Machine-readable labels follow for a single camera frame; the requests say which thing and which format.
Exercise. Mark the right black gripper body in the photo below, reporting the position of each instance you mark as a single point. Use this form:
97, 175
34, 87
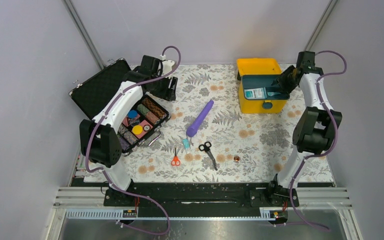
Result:
286, 82

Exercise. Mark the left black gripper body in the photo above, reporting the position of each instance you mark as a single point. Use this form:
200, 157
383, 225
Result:
160, 88

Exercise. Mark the teal packet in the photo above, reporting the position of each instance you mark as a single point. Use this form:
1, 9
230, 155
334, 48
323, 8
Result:
272, 94
186, 145

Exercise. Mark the teal divided tray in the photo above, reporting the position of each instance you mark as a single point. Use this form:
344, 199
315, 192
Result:
262, 81

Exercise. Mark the gauze dressing packet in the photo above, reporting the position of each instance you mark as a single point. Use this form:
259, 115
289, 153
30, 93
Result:
255, 93

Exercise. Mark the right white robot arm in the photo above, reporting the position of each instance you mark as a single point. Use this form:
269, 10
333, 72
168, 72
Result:
315, 134

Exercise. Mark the yellow plastic box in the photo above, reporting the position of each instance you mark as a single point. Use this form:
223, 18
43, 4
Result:
258, 66

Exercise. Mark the black poker chip case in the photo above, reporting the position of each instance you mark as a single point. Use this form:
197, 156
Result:
112, 106

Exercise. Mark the purple flashlight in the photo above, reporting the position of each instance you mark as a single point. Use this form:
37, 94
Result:
194, 127

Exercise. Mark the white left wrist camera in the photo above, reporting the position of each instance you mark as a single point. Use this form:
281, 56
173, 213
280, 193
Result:
167, 65

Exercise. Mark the black handled scissors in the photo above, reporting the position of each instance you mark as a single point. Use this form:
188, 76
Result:
206, 147

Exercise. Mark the orange handled scissors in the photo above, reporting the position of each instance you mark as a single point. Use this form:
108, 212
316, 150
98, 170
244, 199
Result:
175, 161

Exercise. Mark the black mounting base plate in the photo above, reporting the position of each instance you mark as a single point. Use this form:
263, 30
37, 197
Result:
194, 200

